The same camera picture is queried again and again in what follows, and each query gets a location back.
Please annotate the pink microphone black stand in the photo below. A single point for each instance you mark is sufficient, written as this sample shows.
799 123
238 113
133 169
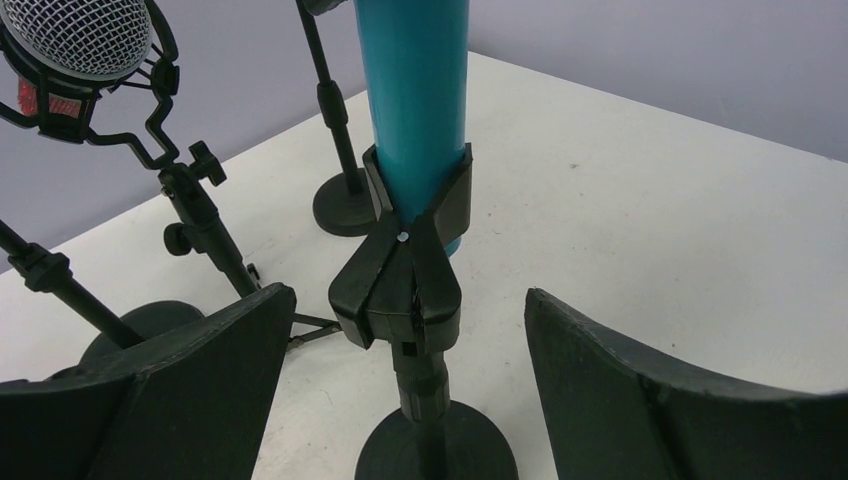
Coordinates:
49 272

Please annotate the teal microphone black stand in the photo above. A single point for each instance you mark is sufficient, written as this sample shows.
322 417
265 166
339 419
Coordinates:
399 286

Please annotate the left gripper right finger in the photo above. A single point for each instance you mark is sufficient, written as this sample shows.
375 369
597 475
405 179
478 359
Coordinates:
616 408

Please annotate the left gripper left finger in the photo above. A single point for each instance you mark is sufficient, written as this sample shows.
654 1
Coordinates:
192 403

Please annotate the black tripod shock-mount stand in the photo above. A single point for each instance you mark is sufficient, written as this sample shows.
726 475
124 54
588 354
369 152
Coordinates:
199 227

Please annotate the red mesh microphone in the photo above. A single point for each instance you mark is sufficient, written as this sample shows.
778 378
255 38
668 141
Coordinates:
69 51

